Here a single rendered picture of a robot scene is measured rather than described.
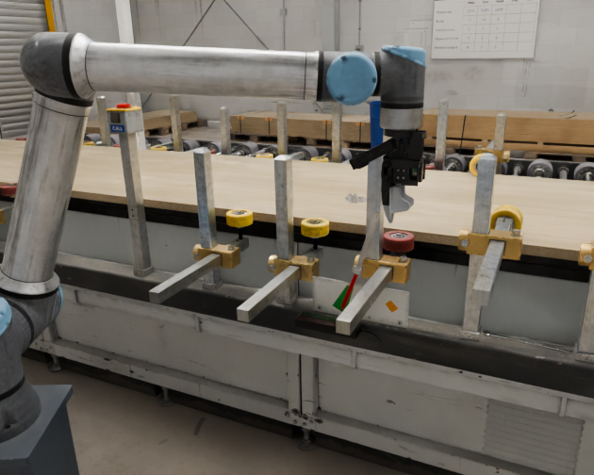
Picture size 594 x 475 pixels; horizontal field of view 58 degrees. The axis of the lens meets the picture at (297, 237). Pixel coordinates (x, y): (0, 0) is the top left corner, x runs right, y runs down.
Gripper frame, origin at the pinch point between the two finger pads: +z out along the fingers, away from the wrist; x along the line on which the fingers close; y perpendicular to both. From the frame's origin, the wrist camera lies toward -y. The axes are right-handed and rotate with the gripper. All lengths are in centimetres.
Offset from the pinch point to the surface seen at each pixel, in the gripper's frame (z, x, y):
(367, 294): 14.4, -12.0, -0.7
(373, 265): 14.6, 5.2, -4.5
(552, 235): 10.3, 32.7, 35.2
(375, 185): -5.6, 6.0, -4.9
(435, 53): -27, 732, -138
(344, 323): 15.0, -25.4, -1.0
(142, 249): 22, 7, -80
